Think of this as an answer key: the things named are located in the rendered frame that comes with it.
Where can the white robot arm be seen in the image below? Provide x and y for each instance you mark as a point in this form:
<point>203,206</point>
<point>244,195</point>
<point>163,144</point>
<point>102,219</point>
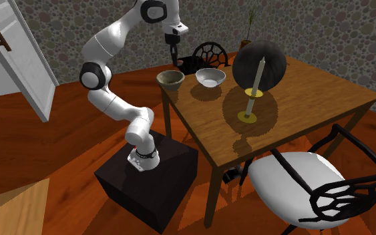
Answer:
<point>109,45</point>

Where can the light wooden furniture top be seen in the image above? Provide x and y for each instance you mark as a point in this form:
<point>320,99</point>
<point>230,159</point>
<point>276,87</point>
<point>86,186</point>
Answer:
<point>8,211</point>

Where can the brown wooden table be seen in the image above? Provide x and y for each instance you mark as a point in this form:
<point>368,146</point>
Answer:
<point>305,97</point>

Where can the potted green plant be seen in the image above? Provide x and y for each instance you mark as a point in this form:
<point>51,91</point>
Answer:
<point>245,43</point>

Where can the black chair with white seat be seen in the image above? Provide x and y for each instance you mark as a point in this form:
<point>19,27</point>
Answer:
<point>208,53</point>
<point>282,185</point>

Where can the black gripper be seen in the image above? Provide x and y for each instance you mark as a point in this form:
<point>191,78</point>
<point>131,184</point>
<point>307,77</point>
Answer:
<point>172,38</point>

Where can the black robot stand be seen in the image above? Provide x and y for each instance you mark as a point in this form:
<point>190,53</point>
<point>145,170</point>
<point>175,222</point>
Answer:
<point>148,188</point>

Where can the grey-brown stone bowl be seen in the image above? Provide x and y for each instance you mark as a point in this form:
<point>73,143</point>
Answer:
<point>170,79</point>

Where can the large black sphere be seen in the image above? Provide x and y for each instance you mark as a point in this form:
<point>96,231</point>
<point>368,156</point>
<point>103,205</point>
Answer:
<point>272,62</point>

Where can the white candle on yellow holder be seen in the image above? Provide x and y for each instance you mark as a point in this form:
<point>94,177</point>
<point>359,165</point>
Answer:
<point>250,104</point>

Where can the white bowl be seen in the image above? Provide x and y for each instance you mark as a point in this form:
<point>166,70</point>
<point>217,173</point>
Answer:
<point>210,78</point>

